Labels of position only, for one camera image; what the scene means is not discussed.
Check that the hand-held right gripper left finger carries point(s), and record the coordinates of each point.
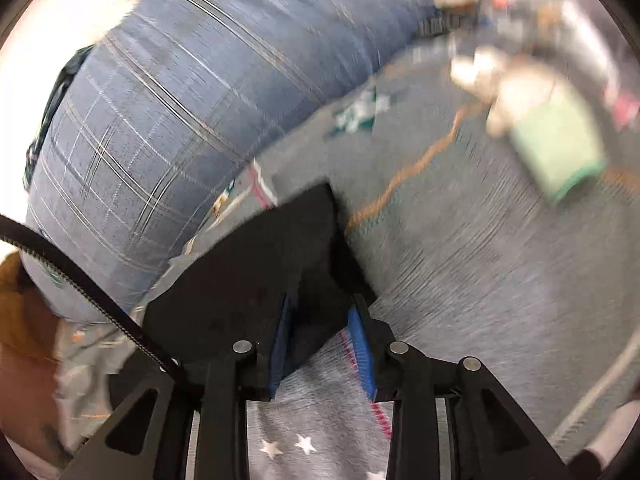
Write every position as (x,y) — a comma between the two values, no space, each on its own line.
(279,360)

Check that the black pants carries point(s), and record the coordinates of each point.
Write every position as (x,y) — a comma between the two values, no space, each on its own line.
(260,270)

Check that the plush toy in green dress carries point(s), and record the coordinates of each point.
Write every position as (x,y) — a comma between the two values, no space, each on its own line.
(545,125)

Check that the blue plaid pillow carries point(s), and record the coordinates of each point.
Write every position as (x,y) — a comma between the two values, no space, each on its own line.
(200,100)

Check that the dark green cloth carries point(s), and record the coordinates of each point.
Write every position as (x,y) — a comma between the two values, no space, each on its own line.
(52,105)

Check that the white and black object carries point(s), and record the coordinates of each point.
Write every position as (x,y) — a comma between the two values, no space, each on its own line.
(607,440)

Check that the silver grey tube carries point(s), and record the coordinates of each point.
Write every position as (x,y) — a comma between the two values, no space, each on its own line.
(590,45)

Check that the grey printed blanket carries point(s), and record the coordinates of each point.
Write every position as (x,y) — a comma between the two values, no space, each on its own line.
(475,270)

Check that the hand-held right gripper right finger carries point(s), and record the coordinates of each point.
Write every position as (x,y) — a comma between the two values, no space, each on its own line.
(364,360)

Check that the mustard cloth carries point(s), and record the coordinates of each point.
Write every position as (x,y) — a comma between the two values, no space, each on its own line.
(20,310)

